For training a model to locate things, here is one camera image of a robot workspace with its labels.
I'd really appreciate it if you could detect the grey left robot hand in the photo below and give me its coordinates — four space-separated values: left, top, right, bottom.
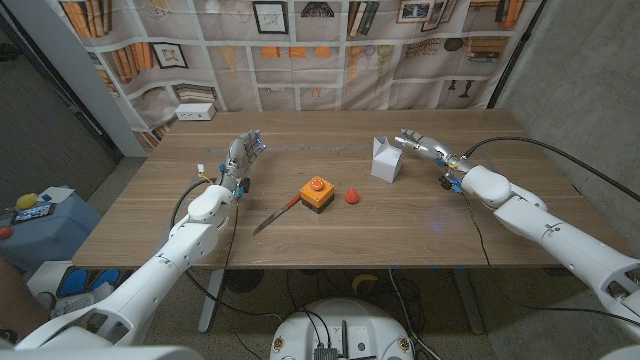
218 129 266 194

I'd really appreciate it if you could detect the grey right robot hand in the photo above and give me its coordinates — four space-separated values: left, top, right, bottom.
393 128 474 174

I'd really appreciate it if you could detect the white milk carton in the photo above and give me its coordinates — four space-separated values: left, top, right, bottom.
370 135 404 184

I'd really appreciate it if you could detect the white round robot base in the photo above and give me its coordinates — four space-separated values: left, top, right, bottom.
269 298 415 360

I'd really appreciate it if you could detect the orange box with red button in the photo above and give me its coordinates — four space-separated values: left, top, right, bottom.
299 175 336 215

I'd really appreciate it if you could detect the white power strip box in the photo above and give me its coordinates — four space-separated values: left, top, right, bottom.
174 102 217 122

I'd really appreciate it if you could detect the printed bookshelf backdrop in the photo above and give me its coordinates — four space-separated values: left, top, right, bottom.
57 0 544 154

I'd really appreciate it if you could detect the black backdrop stand pole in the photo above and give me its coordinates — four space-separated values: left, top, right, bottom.
487 0 549 110

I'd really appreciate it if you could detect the grey metal table leg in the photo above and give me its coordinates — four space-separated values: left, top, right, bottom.
452 268 485 335
198 269 226 334

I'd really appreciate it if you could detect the yellow curved object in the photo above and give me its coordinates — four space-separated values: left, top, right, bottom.
351 273 380 295

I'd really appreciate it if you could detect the blue shoe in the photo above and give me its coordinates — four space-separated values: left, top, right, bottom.
89 268 121 296
56 268 89 299

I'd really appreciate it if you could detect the white paper sheet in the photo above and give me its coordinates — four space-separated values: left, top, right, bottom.
38 186 76 205

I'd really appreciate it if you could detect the blue-grey cabinet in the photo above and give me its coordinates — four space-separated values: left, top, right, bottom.
0 187 104 274

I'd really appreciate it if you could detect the smartphone with lit screen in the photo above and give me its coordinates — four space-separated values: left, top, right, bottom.
10 202 56 225

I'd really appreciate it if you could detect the grey sneaker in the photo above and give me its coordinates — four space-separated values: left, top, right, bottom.
34 291 57 312

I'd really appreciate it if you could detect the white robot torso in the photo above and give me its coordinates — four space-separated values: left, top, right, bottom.
0 344 640 360

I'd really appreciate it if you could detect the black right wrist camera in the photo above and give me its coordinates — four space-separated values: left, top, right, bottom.
439 172 464 195

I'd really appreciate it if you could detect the knife with red handle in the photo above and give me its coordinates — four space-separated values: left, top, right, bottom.
252 192 303 236

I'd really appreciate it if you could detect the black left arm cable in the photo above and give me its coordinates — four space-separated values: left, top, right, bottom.
170 178 285 321

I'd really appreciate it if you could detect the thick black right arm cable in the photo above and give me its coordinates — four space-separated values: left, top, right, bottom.
461 135 640 204

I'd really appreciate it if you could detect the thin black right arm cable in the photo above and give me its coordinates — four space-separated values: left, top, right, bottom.
462 193 640 329

